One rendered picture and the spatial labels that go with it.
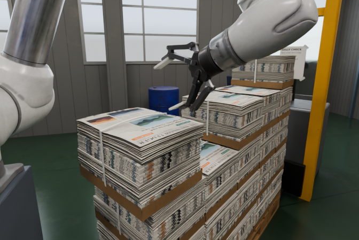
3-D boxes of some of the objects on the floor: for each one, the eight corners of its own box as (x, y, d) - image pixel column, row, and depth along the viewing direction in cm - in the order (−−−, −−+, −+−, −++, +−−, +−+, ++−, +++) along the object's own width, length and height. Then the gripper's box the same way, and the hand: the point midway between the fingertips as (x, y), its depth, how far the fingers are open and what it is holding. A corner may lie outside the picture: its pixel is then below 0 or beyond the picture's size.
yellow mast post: (298, 198, 202) (329, -23, 160) (301, 193, 208) (330, -20, 167) (309, 202, 196) (344, -26, 155) (311, 197, 203) (345, -23, 161)
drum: (175, 125, 407) (175, 84, 389) (182, 135, 358) (182, 88, 341) (147, 128, 394) (146, 85, 376) (151, 138, 345) (150, 90, 327)
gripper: (192, 8, 52) (141, 51, 66) (230, 106, 49) (169, 129, 64) (209, 12, 57) (159, 52, 71) (244, 101, 55) (186, 123, 69)
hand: (166, 86), depth 67 cm, fingers open, 13 cm apart
